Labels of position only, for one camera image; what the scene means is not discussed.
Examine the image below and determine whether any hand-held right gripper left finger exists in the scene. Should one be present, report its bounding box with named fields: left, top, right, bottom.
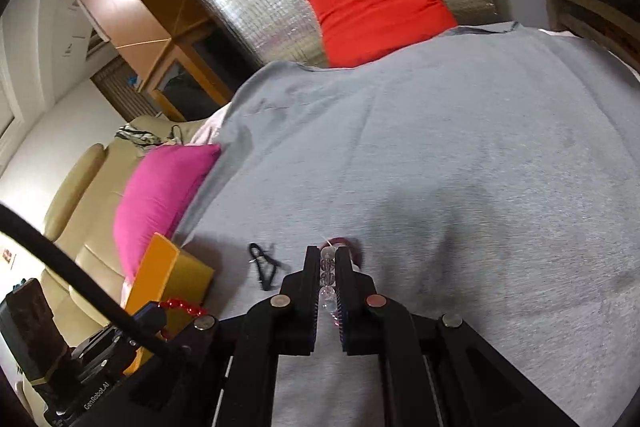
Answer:
left=140, top=246, right=322, bottom=427

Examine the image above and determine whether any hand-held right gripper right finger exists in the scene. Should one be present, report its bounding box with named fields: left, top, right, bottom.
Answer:
left=336, top=247, right=580, bottom=427

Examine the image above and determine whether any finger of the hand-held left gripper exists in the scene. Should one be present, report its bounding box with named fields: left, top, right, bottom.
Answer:
left=132, top=305, right=169, bottom=334

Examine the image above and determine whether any white and pink bead bracelet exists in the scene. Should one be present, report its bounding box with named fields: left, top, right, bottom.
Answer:
left=318, top=239, right=342, bottom=332

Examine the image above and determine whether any red bead bracelet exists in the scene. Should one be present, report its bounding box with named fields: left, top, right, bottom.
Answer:
left=157, top=298, right=212, bottom=339

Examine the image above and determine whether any maroon hair tie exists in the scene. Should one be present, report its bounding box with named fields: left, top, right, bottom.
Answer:
left=327, top=236, right=364, bottom=269

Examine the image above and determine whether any yellow cardboard box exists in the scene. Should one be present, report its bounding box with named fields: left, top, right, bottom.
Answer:
left=122, top=233, right=216, bottom=378

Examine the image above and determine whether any black hair tie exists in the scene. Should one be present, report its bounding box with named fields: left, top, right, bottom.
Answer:
left=248, top=243, right=283, bottom=293

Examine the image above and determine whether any pink cushion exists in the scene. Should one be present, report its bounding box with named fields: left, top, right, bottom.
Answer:
left=112, top=143, right=222, bottom=283

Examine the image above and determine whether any beige sofa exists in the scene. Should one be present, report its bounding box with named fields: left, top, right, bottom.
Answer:
left=15, top=114, right=231, bottom=427

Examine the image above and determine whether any grey blanket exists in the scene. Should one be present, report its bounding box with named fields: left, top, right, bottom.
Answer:
left=172, top=22, right=640, bottom=427

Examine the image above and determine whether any striped cloth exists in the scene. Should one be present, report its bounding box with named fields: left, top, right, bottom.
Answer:
left=115, top=124, right=167, bottom=148

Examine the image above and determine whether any white bed sheet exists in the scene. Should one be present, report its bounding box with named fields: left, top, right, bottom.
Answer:
left=187, top=104, right=233, bottom=148

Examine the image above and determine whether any dark slatted radiator cover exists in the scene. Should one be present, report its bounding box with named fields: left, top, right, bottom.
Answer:
left=91, top=61, right=162, bottom=124

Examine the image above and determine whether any red cushion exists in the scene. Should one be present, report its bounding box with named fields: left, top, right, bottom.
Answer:
left=304, top=0, right=458, bottom=68

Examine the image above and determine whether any wooden table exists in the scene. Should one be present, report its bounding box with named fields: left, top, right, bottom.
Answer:
left=47, top=0, right=236, bottom=122

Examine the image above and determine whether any black cable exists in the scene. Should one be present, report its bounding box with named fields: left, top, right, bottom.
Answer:
left=0, top=203, right=181, bottom=353

